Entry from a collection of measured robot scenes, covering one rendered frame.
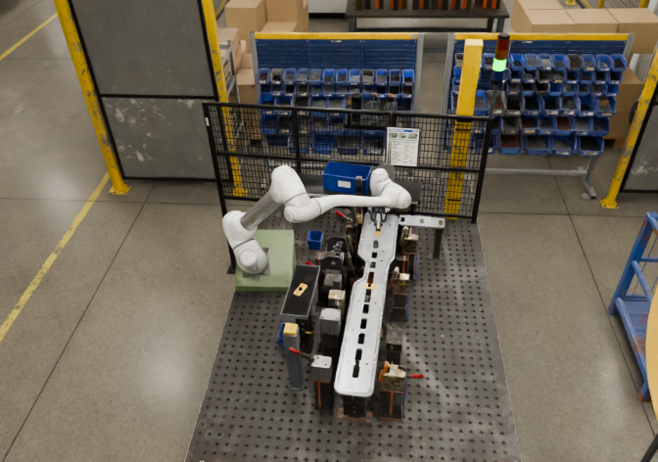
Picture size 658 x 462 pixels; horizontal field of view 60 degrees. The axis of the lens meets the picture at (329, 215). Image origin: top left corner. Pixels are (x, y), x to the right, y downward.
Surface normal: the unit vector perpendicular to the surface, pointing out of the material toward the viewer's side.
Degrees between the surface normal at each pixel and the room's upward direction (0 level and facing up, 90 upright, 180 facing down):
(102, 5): 89
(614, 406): 0
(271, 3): 90
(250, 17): 90
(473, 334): 0
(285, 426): 0
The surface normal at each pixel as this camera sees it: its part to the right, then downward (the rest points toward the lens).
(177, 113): -0.09, 0.61
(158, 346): -0.03, -0.78
